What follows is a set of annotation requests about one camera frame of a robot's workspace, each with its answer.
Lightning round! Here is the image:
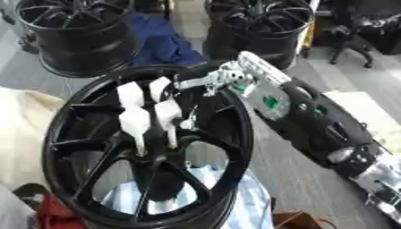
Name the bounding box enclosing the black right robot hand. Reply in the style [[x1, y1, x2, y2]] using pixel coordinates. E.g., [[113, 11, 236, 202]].
[[172, 64, 238, 131]]

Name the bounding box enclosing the black wheel rim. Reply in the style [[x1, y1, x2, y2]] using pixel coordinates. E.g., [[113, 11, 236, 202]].
[[201, 0, 317, 72], [13, 0, 143, 80]]

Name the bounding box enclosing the black spoked wheel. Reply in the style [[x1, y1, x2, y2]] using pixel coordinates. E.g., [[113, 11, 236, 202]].
[[40, 65, 257, 229]]

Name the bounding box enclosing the black office chair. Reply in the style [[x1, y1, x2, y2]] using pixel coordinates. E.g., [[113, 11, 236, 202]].
[[311, 0, 401, 69]]

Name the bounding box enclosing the brown bag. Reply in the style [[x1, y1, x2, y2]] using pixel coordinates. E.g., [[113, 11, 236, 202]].
[[270, 210, 337, 229]]

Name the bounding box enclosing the pale yellow board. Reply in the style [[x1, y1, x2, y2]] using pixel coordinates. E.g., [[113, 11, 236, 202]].
[[322, 90, 401, 154]]

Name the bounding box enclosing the white cloth bag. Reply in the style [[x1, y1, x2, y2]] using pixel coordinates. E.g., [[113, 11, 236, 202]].
[[0, 86, 68, 192]]

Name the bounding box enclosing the red cloth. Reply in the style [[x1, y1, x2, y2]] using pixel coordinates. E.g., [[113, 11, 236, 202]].
[[32, 193, 90, 229]]

